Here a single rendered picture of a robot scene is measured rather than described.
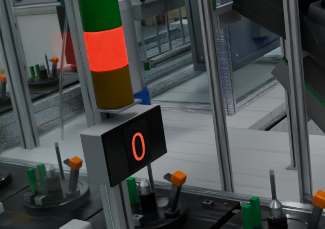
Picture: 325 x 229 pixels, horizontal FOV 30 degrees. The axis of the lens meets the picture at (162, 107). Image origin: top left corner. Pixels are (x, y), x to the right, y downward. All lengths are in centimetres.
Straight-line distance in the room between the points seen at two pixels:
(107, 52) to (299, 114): 46
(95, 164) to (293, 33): 45
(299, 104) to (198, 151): 67
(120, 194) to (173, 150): 90
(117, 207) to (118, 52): 22
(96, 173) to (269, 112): 126
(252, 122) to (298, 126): 79
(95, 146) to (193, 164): 88
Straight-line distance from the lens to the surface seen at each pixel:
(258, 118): 193
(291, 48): 108
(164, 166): 164
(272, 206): 95
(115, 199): 85
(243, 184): 148
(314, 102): 112
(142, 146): 81
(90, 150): 77
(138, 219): 105
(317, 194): 91
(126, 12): 178
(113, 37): 76
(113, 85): 77
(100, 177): 78
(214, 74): 116
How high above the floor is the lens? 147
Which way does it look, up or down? 16 degrees down
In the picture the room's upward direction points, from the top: 8 degrees counter-clockwise
